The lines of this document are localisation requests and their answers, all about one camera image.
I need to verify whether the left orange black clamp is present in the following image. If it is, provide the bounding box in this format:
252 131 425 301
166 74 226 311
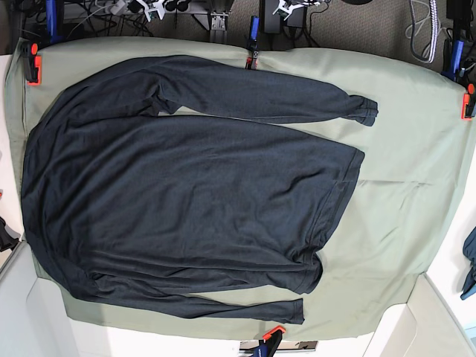
20 42 42 86

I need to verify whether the top right blue clamp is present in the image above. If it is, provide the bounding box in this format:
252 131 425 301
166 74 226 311
441 28 466 82

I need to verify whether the green table cloth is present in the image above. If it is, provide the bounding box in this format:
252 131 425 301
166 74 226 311
1 37 475 340

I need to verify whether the bottom orange black clamp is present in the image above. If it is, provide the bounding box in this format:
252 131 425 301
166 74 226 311
251 326 286 357

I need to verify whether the dark navy long-sleeve shirt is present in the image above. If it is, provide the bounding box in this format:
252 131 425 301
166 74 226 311
21 56 378 324

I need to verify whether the top middle blue clamp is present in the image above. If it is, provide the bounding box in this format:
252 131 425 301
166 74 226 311
245 16 260 70

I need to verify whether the dark object at left edge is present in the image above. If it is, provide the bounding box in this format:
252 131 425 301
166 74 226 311
0 217 19 252

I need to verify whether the right orange black clamp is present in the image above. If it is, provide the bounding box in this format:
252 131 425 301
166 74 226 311
461 83 475 121

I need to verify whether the blue clamp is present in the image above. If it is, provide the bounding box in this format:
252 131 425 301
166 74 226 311
441 28 466 82
45 0 64 44
245 16 260 70

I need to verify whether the teal garment at right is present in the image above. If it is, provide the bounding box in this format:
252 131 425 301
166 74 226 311
459 227 476 301

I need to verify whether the top left blue clamp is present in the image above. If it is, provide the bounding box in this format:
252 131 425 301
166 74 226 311
45 0 64 44

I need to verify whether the grey braided cable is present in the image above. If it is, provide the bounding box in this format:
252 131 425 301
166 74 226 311
404 0 440 64

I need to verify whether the white power strip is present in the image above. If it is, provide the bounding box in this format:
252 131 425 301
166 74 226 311
93 0 127 16

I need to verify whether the orange black clamp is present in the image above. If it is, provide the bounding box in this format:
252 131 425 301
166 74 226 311
251 326 286 357
461 83 475 121
20 42 42 86

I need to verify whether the metal frame bracket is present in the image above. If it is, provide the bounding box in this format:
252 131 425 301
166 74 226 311
209 13 228 45

